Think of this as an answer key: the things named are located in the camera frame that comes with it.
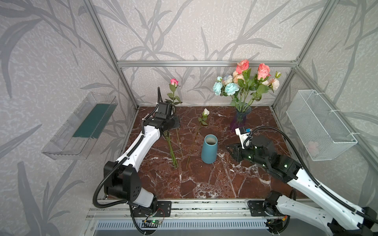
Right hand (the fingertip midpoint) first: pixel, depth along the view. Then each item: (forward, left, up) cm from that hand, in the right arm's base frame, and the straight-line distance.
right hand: (227, 141), depth 70 cm
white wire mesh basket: (-2, -40, +8) cm, 40 cm away
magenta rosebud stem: (+29, +27, 0) cm, 40 cm away
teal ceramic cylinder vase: (+1, +8, -13) cm, 15 cm away
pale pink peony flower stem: (+32, -29, +10) cm, 44 cm away
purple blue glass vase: (+28, -15, -8) cm, 33 cm away
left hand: (+19, +25, -3) cm, 32 cm away
